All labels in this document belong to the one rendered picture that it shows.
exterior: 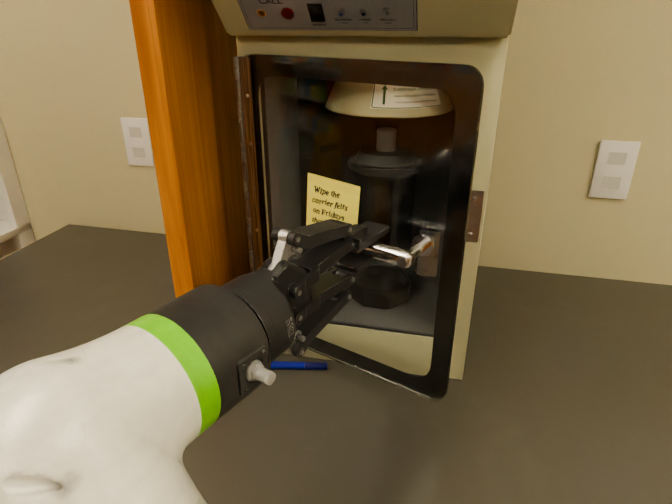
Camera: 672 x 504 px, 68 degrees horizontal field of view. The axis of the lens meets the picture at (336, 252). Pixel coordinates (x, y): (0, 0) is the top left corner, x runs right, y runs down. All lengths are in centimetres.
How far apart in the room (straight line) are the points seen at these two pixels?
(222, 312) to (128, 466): 12
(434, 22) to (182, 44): 29
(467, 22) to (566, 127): 55
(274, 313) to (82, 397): 15
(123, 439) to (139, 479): 2
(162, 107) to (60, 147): 84
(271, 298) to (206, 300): 5
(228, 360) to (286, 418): 37
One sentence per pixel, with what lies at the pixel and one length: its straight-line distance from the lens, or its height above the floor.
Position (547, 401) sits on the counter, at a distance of 79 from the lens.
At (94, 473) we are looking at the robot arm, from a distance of 30.
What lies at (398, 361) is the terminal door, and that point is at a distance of 66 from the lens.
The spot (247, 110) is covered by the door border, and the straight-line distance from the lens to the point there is 67.
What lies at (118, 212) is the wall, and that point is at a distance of 142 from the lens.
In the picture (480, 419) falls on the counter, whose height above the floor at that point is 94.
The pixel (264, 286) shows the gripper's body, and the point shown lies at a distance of 40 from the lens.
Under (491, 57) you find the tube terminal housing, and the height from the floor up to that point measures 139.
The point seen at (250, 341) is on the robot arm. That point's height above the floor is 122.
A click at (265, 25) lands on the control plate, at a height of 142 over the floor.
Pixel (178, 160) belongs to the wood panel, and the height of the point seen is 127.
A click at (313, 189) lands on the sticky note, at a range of 62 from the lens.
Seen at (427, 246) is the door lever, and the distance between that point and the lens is 56.
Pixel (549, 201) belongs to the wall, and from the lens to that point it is 112.
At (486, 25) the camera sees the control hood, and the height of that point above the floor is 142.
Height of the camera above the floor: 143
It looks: 25 degrees down
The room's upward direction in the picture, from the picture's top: straight up
